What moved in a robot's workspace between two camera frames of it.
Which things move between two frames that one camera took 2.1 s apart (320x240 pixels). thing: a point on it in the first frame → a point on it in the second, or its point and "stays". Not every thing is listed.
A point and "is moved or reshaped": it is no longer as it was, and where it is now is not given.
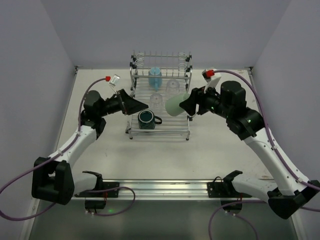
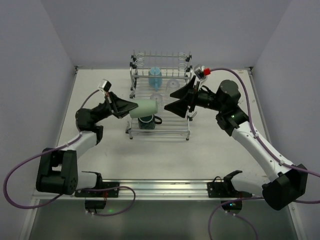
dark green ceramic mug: x=146 y=119 stays
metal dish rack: x=160 y=80 stays
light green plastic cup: x=172 y=105 is moved or reshaped
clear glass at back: x=173 y=86 stays
